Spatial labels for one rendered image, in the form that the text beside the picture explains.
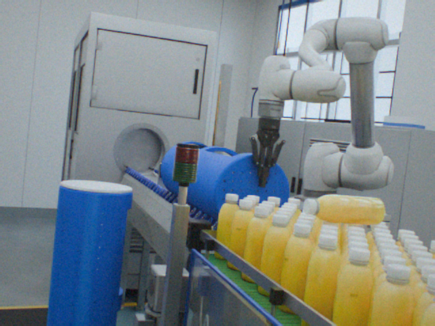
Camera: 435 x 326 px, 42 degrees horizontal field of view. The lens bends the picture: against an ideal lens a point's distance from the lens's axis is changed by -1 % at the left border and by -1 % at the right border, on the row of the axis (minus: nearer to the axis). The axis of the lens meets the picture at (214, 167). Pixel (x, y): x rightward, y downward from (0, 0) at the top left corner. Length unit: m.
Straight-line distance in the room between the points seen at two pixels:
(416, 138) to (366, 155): 1.12
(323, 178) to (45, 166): 4.89
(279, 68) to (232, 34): 5.92
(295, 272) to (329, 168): 1.30
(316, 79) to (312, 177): 0.82
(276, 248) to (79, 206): 0.94
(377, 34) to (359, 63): 0.14
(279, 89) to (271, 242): 0.64
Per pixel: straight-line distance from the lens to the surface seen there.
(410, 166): 3.61
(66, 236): 2.23
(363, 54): 2.40
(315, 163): 2.63
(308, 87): 1.90
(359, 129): 2.52
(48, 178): 7.09
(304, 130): 4.42
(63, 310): 2.29
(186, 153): 1.47
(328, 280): 1.25
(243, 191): 2.00
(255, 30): 7.98
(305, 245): 1.36
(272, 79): 1.94
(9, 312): 3.54
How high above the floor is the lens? 1.30
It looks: 4 degrees down
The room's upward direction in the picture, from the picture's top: 6 degrees clockwise
